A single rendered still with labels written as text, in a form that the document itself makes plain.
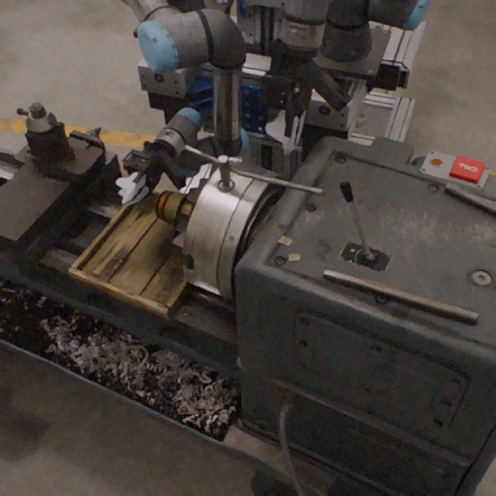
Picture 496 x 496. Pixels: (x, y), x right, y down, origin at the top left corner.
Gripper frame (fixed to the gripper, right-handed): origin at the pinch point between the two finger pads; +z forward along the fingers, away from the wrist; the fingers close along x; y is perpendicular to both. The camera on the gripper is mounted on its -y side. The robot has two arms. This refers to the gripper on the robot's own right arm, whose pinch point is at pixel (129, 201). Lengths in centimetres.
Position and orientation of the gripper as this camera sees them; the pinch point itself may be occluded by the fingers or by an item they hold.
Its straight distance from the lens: 167.8
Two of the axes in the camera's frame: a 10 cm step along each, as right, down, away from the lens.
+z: -4.5, 6.9, -5.7
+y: -8.9, -3.2, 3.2
